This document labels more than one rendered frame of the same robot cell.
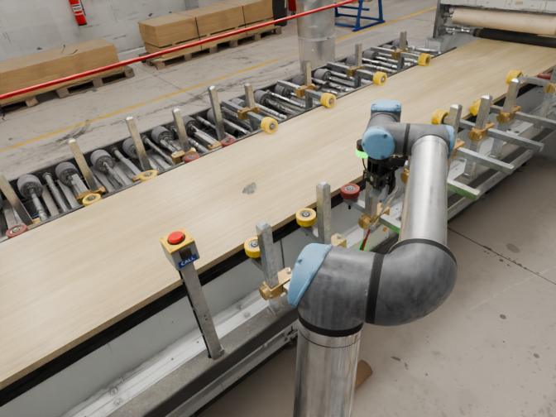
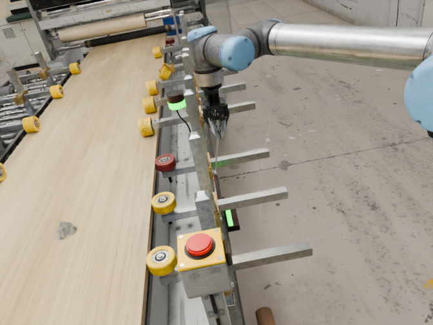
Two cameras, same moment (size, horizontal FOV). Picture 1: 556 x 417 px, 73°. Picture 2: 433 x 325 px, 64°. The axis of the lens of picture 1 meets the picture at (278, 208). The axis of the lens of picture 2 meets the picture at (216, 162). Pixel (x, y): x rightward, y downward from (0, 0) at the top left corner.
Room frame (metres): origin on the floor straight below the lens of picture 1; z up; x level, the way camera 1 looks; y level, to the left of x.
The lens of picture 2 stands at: (0.50, 0.55, 1.60)
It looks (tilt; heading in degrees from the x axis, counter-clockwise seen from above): 33 degrees down; 304
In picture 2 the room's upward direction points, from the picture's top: 11 degrees counter-clockwise
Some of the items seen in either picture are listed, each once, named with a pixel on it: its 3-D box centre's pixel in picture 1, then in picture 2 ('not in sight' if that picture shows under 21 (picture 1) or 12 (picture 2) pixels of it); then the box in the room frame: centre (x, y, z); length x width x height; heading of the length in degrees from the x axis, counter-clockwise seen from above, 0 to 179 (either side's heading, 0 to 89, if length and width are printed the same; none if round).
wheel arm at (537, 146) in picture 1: (486, 130); (194, 78); (1.59, -1.03, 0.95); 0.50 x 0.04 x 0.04; 33
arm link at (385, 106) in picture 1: (385, 122); (205, 49); (1.06, -0.36, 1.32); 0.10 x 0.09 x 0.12; 156
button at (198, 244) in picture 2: (176, 237); (199, 246); (0.74, 0.27, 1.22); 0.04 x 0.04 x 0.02
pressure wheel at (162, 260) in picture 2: (256, 254); (165, 269); (1.04, 0.10, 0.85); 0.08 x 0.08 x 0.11
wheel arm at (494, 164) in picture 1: (455, 149); (196, 94); (1.45, -0.82, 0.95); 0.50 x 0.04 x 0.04; 33
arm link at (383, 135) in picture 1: (383, 136); (231, 51); (0.96, -0.32, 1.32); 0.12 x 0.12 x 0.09; 66
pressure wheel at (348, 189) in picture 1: (349, 198); (167, 170); (1.31, -0.32, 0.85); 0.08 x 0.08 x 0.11
